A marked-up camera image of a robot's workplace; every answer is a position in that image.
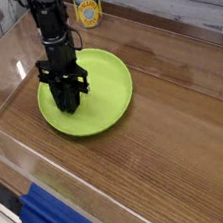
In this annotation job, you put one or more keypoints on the blue plastic clamp block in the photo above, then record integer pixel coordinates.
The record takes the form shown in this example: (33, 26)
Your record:
(39, 206)

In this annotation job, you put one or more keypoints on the green round plate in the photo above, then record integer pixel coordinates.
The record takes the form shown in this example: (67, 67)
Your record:
(110, 94)

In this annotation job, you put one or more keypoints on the yellow pineapple can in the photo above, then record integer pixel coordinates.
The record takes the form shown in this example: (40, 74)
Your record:
(88, 12)

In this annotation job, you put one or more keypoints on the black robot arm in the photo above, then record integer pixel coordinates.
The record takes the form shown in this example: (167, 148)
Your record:
(51, 19)

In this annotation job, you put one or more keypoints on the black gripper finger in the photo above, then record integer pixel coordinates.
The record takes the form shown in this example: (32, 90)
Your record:
(73, 98)
(58, 93)

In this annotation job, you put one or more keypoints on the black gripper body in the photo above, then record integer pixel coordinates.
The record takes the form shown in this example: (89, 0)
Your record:
(65, 71)

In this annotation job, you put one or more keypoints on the clear acrylic enclosure wall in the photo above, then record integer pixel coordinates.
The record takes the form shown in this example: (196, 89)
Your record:
(20, 166)

